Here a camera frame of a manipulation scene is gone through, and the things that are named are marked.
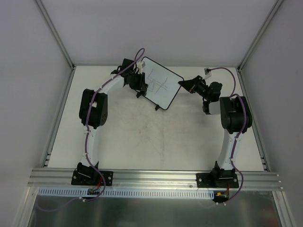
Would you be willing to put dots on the black whiteboard eraser green felt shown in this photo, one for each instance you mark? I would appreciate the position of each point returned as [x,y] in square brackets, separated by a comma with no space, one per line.
[142,93]

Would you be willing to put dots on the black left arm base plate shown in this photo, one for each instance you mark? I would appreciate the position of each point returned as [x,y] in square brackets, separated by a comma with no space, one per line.
[80,179]

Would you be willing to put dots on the white slotted cable duct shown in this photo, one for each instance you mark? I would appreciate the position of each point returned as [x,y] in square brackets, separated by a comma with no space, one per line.
[126,193]

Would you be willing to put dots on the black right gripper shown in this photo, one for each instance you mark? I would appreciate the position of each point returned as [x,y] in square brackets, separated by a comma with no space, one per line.
[193,85]

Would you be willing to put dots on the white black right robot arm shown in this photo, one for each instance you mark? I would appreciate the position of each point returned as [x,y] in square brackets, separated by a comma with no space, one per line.
[235,118]

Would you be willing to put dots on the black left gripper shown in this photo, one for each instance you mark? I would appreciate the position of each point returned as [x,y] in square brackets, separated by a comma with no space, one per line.
[142,83]

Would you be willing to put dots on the aluminium frame post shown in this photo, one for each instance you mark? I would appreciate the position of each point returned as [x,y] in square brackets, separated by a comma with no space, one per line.
[46,17]
[266,23]

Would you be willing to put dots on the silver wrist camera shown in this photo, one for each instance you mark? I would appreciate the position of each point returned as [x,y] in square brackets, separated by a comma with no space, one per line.
[141,66]
[207,73]

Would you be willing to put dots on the aluminium left frame post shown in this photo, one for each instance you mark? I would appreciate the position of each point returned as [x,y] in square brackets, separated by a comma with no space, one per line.
[46,17]

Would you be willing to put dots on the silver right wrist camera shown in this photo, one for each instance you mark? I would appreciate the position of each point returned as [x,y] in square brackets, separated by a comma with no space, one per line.
[207,73]

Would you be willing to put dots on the aluminium right frame post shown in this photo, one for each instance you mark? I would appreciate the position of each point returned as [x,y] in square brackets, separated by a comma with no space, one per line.
[266,23]

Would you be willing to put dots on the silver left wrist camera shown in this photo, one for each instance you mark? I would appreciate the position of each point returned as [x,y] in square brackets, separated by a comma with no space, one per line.
[141,66]

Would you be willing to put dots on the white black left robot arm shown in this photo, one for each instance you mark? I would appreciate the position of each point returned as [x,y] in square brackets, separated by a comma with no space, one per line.
[94,112]

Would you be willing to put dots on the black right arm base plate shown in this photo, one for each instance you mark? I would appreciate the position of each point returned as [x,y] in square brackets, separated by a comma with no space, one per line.
[209,180]

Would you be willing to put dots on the aluminium front mounting rail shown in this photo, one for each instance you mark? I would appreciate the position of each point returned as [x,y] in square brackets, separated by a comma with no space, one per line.
[154,179]

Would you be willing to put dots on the metal tube whiteboard easel stand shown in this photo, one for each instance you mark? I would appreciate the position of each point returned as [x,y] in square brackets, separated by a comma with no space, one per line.
[151,102]

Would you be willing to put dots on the black-framed small whiteboard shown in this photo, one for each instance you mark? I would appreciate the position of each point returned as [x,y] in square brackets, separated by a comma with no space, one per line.
[163,84]

